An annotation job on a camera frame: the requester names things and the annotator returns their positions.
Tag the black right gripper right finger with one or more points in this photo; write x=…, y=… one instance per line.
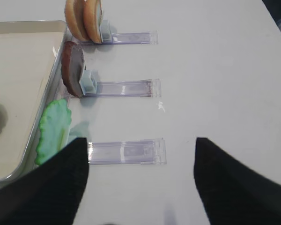
x=232, y=193

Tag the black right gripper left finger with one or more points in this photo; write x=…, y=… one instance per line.
x=50, y=194

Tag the green lettuce leaf standing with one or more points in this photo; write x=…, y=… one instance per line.
x=54, y=129

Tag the brown meat patty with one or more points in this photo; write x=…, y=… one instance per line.
x=72, y=67

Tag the right bread bun slice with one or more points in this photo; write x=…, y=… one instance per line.
x=92, y=18

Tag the clear bottom rack holder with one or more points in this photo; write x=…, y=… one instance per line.
x=147, y=152

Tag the clear rack holder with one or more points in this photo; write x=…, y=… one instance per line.
x=147, y=152
x=109, y=38
x=87, y=84

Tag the clear middle rack holder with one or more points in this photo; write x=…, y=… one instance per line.
x=87, y=84

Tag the silver metal tray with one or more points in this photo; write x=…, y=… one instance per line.
x=30, y=52

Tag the clear top rack holder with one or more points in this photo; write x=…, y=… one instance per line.
x=109, y=38

